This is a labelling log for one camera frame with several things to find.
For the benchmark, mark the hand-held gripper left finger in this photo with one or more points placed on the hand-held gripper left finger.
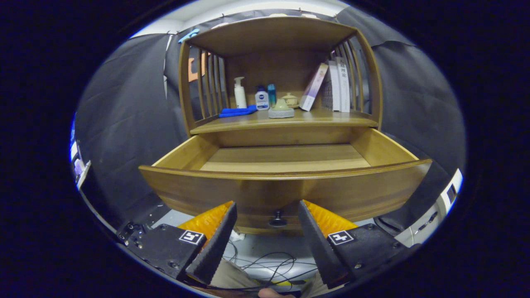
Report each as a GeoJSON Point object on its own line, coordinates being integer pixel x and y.
{"type": "Point", "coordinates": [215, 248]}

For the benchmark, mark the plain white book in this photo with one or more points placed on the plain white book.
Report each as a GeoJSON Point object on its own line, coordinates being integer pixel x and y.
{"type": "Point", "coordinates": [335, 89]}

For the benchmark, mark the person's beige trousers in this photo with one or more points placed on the person's beige trousers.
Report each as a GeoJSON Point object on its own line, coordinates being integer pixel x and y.
{"type": "Point", "coordinates": [232, 277]}

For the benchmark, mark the white pump bottle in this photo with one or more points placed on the white pump bottle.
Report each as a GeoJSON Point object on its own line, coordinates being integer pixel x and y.
{"type": "Point", "coordinates": [240, 97]}

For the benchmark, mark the wooden drawer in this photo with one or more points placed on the wooden drawer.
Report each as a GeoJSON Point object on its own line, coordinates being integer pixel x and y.
{"type": "Point", "coordinates": [248, 194]}

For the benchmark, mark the white book black lettering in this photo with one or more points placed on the white book black lettering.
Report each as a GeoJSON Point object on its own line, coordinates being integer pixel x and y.
{"type": "Point", "coordinates": [344, 87]}

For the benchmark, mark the beige lidded teacup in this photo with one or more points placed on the beige lidded teacup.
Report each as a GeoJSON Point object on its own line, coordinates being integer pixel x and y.
{"type": "Point", "coordinates": [290, 99]}

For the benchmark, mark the white bottle blue cap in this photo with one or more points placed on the white bottle blue cap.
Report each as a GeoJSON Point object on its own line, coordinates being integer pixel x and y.
{"type": "Point", "coordinates": [261, 101]}

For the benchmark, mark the teal slim bottle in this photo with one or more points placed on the teal slim bottle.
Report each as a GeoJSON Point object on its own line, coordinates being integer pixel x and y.
{"type": "Point", "coordinates": [271, 95]}

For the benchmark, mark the white device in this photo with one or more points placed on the white device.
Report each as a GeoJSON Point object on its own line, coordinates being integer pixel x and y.
{"type": "Point", "coordinates": [430, 219]}

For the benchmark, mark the pale green holder white base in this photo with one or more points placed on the pale green holder white base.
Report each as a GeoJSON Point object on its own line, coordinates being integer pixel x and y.
{"type": "Point", "coordinates": [281, 109]}

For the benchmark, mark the blue folded cloth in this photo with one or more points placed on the blue folded cloth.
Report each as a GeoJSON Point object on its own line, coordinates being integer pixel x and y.
{"type": "Point", "coordinates": [236, 111]}

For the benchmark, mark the wooden countertop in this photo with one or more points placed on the wooden countertop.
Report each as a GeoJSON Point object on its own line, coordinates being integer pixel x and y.
{"type": "Point", "coordinates": [314, 118]}

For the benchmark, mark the dark patterned book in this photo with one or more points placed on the dark patterned book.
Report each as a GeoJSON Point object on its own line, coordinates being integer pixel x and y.
{"type": "Point", "coordinates": [327, 95]}

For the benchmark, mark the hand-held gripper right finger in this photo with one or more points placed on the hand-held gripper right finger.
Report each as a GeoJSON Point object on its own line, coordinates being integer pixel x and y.
{"type": "Point", "coordinates": [323, 252]}

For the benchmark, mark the white crumpled paper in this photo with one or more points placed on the white crumpled paper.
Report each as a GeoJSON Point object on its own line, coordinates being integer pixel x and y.
{"type": "Point", "coordinates": [238, 236]}

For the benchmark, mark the wooden cabinet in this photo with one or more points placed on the wooden cabinet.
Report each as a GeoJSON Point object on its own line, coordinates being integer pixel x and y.
{"type": "Point", "coordinates": [269, 37]}

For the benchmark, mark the purple book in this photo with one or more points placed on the purple book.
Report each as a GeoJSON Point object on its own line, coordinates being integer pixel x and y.
{"type": "Point", "coordinates": [313, 87]}

